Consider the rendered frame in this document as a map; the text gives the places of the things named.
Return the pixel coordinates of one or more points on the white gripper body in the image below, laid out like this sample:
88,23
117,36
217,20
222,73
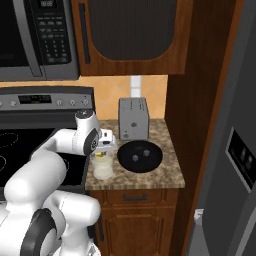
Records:
108,142

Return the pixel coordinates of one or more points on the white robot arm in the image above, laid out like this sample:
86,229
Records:
36,186

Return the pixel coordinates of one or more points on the grey ice cube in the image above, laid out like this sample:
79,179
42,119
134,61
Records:
135,157
146,153

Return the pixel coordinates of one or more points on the black ice bowl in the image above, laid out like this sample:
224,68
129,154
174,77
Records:
140,156

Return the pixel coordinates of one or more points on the grey fridge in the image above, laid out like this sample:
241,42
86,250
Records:
226,150

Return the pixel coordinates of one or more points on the silver toaster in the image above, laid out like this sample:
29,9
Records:
133,118

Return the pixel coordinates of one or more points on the wooden drawer front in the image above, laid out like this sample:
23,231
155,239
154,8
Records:
135,197

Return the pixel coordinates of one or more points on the black stove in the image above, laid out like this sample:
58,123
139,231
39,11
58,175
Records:
40,133

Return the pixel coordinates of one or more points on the wooden base cupboard door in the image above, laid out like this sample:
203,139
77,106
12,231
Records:
136,231

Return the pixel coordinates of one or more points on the wooden side panel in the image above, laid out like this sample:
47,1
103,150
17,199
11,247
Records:
200,110

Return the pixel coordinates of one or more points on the silver microwave oven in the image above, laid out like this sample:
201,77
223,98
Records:
38,38

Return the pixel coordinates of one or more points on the white wall socket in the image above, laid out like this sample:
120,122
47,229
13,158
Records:
135,85

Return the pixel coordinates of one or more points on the wooden wall cupboard door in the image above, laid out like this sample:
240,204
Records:
131,36

